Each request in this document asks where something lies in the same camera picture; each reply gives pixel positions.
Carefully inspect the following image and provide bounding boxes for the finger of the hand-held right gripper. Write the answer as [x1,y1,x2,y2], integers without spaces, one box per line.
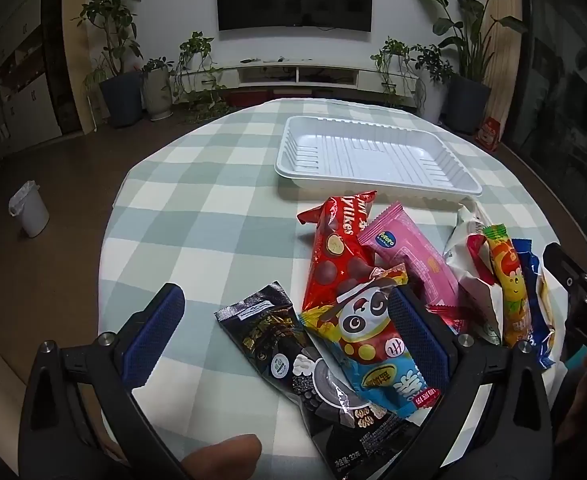
[543,242,587,311]

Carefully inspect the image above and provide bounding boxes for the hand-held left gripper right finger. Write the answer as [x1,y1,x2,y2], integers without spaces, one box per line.
[373,285,554,480]

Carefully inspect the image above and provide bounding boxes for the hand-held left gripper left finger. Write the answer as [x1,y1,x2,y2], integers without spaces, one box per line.
[18,282,189,480]

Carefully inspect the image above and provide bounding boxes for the blue snack packet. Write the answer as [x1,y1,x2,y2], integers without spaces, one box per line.
[512,237,558,370]

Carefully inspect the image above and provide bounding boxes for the small red snack packet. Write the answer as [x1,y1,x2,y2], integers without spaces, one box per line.
[426,304,469,335]

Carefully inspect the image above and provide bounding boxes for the panda print snack packet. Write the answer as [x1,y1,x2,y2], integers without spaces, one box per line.
[299,264,444,420]

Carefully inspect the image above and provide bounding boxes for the orange yellow snack packet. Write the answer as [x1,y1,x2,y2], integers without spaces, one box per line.
[482,224,534,348]

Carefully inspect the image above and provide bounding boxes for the pink snack packet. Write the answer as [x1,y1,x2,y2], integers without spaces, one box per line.
[358,201,461,311]

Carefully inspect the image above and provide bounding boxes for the white packet with red ribbon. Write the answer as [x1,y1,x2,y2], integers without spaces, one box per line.
[443,200,504,346]

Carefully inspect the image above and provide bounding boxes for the black snack packet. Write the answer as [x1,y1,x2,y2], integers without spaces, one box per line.
[214,281,424,480]

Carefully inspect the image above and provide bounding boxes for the red chocolate ball packet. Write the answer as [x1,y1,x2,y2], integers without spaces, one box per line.
[297,190,378,321]

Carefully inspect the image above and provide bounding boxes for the white plastic tray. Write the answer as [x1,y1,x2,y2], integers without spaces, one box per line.
[274,115,483,198]

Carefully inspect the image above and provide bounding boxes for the person's left hand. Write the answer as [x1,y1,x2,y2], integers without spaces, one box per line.
[180,434,263,480]

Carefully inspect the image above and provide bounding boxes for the green white checked tablecloth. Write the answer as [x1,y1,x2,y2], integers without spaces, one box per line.
[96,97,574,480]

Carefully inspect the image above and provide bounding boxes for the red paper bag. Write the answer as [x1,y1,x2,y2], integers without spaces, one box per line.
[475,116,501,152]

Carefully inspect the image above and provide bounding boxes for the white trash bin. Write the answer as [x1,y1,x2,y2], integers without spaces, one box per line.
[8,180,50,238]

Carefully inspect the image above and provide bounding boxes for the broad-leaf plant in dark pot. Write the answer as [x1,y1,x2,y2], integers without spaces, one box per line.
[406,0,529,133]

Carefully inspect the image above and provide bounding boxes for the bushy plant in white pot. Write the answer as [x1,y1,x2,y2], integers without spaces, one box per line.
[413,45,455,122]

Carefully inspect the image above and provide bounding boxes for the small plant in grey pot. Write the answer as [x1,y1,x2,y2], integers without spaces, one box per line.
[141,57,175,121]

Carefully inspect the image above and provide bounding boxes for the leafy tree in dark pot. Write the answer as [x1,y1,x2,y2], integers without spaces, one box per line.
[80,0,145,128]

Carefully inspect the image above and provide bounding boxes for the dark red storage boxes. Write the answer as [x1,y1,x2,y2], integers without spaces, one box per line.
[226,87,390,109]

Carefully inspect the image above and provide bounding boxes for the trailing vine plant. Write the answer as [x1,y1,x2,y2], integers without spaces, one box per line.
[371,37,419,108]
[173,31,230,113]

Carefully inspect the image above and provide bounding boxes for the white storage cabinet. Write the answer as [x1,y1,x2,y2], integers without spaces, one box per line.
[0,10,64,161]

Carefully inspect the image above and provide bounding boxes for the white television cabinet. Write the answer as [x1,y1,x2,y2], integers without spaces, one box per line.
[173,62,419,92]

